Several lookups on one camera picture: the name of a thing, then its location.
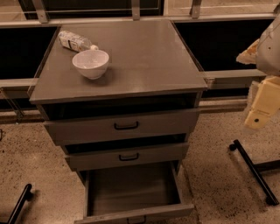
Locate white ceramic bowl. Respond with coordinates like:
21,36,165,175
72,50,109,80

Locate grey drawer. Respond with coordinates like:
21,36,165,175
44,108,200,145
66,143,189,172
74,162,194,224

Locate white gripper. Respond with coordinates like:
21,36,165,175
244,76,280,130

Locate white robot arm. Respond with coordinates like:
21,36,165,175
236,15,280,130

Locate grey drawer cabinet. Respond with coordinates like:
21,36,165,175
29,19,208,176

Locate black left stand leg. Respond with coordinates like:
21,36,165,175
6,184,32,224

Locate metal window railing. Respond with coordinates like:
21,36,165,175
1,0,279,120

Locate black right stand leg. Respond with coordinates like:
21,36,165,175
228,140,280,206

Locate clear plastic water bottle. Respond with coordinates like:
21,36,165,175
58,31,99,53

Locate grey bottom drawer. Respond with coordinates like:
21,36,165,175
74,162,194,224

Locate black stand leg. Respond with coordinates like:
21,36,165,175
6,184,32,224
228,140,280,206

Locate grey top drawer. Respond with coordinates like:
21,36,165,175
44,108,200,145

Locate grey middle drawer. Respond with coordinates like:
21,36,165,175
66,143,189,172

